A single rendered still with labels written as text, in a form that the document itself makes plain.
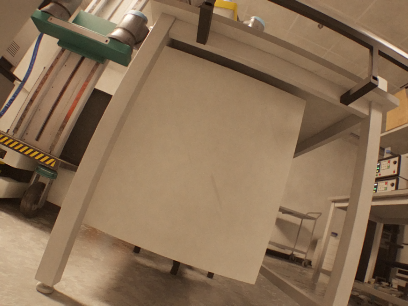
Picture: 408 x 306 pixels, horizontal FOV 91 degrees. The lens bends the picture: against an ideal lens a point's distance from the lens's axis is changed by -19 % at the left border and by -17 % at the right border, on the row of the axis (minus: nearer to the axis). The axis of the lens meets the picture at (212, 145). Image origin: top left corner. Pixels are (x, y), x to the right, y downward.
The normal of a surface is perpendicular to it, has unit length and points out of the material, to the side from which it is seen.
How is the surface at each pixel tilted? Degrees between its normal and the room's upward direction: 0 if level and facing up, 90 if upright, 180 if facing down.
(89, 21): 90
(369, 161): 90
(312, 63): 180
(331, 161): 90
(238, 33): 180
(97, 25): 90
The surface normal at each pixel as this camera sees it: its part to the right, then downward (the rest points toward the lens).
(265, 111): 0.13, -0.24
